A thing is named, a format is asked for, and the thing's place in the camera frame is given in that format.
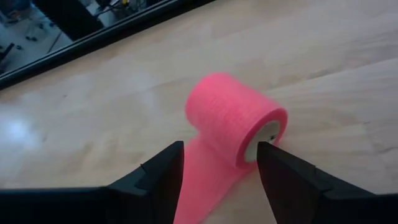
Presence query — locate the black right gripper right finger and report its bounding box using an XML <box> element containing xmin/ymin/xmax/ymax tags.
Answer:
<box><xmin>256</xmin><ymin>141</ymin><xmax>398</xmax><ymax>224</ymax></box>

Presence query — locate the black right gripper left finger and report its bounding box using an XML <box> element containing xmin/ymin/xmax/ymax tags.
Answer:
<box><xmin>0</xmin><ymin>140</ymin><xmax>185</xmax><ymax>224</ymax></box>

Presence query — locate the pink bandage roll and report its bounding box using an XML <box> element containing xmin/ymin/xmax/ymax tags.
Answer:
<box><xmin>173</xmin><ymin>72</ymin><xmax>289</xmax><ymax>224</ymax></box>

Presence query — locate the black aluminium table frame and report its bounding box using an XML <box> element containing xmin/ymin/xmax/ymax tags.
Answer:
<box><xmin>0</xmin><ymin>0</ymin><xmax>215</xmax><ymax>91</ymax></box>

